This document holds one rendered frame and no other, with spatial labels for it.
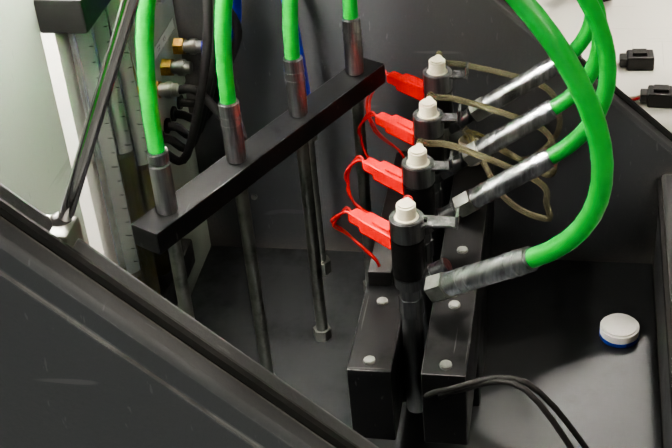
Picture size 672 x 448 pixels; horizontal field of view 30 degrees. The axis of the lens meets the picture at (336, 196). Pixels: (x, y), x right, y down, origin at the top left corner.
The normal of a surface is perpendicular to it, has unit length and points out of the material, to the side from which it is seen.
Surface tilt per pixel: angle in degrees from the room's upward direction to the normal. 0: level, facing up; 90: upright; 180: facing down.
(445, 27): 90
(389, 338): 0
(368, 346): 0
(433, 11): 90
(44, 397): 90
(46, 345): 90
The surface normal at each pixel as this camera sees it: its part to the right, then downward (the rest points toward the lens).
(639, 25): -0.07, -0.83
